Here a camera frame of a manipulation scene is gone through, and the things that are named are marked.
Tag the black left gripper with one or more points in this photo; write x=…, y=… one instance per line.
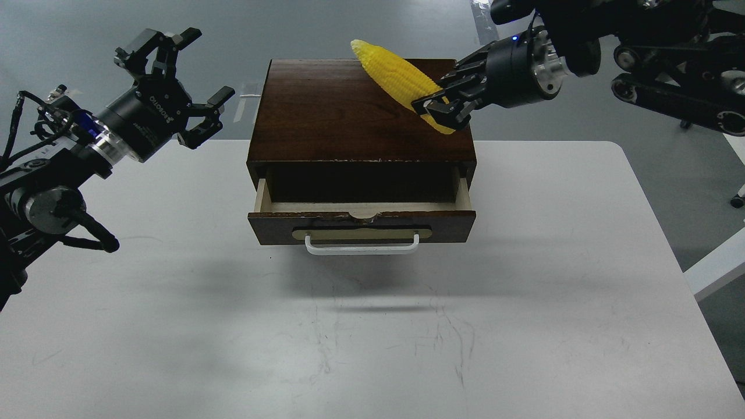
x=157, y=106

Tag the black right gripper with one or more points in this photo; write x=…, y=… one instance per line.
x=524, y=69

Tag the yellow corn cob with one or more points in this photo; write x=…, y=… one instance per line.
x=402, y=81

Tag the wooden drawer with white handle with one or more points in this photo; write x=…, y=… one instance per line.
x=384, y=228

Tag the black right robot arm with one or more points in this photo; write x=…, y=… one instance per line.
x=683, y=59

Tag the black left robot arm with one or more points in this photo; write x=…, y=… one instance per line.
x=54, y=146

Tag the dark wooden drawer cabinet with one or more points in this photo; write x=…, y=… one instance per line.
x=325, y=132

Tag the white side table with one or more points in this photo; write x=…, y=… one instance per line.
x=718, y=268

